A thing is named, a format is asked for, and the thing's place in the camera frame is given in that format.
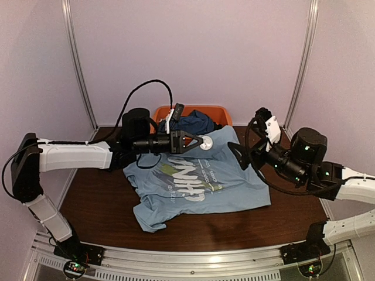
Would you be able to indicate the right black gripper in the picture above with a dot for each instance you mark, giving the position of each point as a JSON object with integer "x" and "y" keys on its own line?
{"x": 243, "y": 161}

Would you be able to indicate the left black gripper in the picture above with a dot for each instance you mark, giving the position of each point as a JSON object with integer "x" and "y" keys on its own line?
{"x": 177, "y": 139}

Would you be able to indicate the painted round brooch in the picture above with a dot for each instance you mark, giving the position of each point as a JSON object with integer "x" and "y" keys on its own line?
{"x": 207, "y": 143}

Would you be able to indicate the light blue printed t-shirt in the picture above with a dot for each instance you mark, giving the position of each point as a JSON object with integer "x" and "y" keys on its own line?
{"x": 196, "y": 182}

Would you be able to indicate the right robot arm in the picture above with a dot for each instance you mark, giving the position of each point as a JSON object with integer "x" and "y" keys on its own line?
{"x": 302, "y": 164}

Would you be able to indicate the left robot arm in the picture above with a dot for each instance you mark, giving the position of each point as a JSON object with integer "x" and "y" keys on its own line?
{"x": 35, "y": 156}

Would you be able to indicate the dark blue garment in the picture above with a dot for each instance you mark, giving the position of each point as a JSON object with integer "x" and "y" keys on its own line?
{"x": 196, "y": 123}

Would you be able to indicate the orange plastic basin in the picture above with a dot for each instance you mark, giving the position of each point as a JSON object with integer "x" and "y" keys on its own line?
{"x": 217, "y": 113}

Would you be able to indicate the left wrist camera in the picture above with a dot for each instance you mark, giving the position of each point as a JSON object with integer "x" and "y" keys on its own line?
{"x": 174, "y": 115}

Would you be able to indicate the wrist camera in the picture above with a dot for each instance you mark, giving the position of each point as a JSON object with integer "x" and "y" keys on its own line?
{"x": 174, "y": 115}
{"x": 268, "y": 125}

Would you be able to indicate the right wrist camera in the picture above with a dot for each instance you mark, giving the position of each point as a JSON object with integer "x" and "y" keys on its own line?
{"x": 268, "y": 125}

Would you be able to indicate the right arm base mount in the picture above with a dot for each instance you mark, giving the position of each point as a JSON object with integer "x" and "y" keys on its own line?
{"x": 303, "y": 251}

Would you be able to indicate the aluminium front rail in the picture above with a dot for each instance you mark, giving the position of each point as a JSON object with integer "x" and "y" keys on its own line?
{"x": 264, "y": 263}

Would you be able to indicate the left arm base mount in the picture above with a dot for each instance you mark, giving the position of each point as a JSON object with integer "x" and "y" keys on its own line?
{"x": 76, "y": 251}

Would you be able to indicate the right aluminium corner post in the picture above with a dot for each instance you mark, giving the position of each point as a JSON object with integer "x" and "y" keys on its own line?
{"x": 310, "y": 33}

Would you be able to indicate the aluminium corner post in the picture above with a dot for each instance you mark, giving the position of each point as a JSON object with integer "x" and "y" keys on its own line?
{"x": 310, "y": 33}
{"x": 74, "y": 50}

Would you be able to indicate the left aluminium corner post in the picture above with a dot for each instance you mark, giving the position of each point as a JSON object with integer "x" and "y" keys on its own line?
{"x": 74, "y": 50}

